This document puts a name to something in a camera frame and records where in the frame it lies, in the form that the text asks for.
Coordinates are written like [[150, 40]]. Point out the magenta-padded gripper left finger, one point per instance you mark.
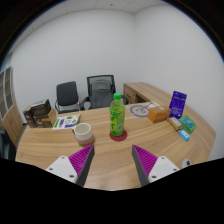
[[63, 166]]

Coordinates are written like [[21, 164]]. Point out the low wooden side cabinet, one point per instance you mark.
[[143, 90]]

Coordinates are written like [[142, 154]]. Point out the tan bar packet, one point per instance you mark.
[[174, 123]]

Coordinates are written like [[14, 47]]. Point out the green drink bottle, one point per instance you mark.
[[117, 116]]

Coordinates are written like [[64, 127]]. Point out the printed paper leaflet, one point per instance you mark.
[[66, 121]]

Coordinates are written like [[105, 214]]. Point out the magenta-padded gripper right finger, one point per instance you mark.
[[161, 166]]

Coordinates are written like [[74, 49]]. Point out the orange box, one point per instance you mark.
[[159, 114]]

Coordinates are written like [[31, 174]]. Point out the flat round red coaster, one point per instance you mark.
[[118, 138]]

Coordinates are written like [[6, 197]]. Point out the purple standing card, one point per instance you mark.
[[177, 104]]

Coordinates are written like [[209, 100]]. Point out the brown box with black top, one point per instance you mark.
[[41, 108]]

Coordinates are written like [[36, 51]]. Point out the small blue packet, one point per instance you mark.
[[184, 135]]

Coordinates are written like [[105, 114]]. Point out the dark armchair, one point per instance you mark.
[[7, 146]]

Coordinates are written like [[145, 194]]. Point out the clear glass dish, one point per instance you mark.
[[140, 110]]

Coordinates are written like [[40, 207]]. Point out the green box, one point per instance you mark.
[[187, 124]]

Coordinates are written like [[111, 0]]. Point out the grey mesh office chair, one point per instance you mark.
[[100, 90]]

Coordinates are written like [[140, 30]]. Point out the white mug with brown base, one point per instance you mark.
[[83, 133]]

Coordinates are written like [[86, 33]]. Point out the black office chair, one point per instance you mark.
[[67, 93]]

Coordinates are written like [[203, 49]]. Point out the wooden shelf cabinet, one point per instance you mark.
[[8, 106]]

